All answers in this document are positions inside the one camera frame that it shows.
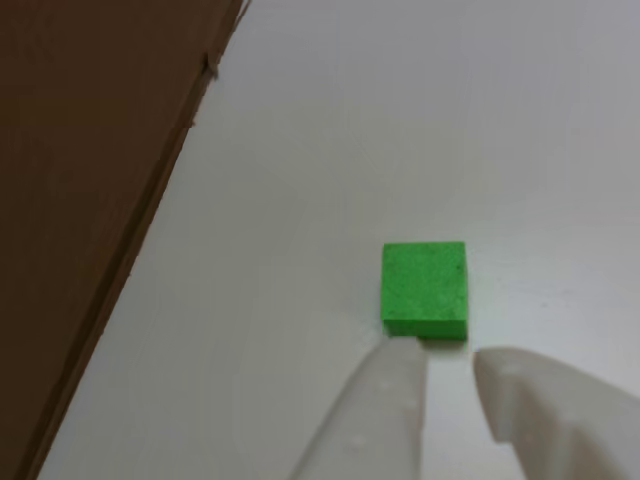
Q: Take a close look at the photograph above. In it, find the green foam cube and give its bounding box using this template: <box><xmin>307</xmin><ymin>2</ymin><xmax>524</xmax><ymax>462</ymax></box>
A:
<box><xmin>380</xmin><ymin>241</ymin><xmax>471</xmax><ymax>343</ymax></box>

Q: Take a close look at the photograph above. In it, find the brown cardboard panel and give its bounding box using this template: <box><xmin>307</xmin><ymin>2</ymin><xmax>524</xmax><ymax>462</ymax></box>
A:
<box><xmin>0</xmin><ymin>0</ymin><xmax>252</xmax><ymax>480</ymax></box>

